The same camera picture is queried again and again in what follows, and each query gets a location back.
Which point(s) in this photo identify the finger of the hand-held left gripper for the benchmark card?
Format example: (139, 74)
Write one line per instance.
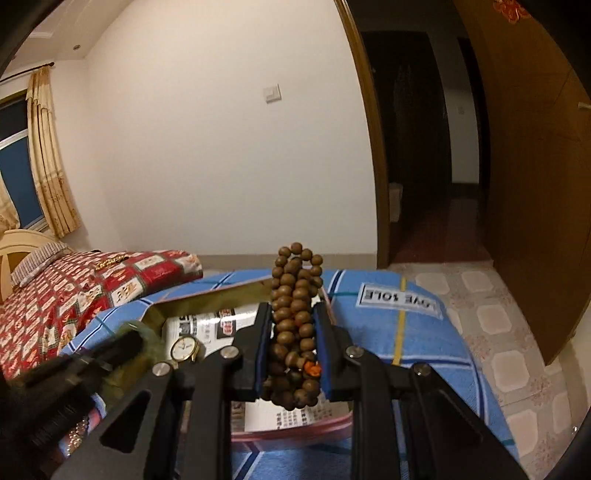
(117, 348)

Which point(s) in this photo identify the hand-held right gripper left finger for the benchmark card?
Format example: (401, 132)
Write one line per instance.
(264, 355)

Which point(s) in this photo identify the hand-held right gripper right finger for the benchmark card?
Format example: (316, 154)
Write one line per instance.
(322, 355)

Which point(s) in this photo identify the green jade bangle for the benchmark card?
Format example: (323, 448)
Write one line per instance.
(154, 348)

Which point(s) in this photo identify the pink tin box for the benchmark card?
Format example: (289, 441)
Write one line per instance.
(207, 299)

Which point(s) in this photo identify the newspaper lining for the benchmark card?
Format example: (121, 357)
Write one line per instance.
(217, 330)

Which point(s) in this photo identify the gold wrist watch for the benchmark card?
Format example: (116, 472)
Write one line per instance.
(183, 348)

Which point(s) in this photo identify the red printed blanket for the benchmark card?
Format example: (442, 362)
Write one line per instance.
(51, 300)

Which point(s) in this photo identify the blue plaid cloth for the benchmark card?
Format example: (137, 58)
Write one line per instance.
(415, 341)

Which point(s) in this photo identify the white cloth label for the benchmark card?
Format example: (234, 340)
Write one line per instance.
(399, 299)

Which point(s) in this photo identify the striped pillow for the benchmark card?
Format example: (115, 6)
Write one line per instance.
(39, 261)

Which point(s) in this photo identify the beige wooden headboard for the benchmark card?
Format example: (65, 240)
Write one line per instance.
(11, 244)

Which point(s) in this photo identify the beige hallway box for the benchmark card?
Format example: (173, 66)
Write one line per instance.
(395, 203)

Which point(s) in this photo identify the yellow patterned curtain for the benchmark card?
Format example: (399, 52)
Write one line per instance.
(51, 161)

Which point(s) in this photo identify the window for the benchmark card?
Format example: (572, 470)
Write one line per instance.
(16, 166)

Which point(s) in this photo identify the dark hallway door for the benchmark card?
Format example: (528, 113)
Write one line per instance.
(397, 115)

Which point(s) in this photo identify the brown wooden door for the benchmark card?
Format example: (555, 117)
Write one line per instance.
(521, 161)

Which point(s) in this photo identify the curtain rod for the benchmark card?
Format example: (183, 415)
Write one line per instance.
(23, 74)

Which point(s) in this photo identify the red paper door decoration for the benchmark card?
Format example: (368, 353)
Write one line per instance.
(510, 9)

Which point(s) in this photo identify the brown wooden door frame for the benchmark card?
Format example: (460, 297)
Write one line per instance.
(369, 138)

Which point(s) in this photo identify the white light switch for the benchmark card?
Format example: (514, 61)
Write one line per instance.
(272, 93)

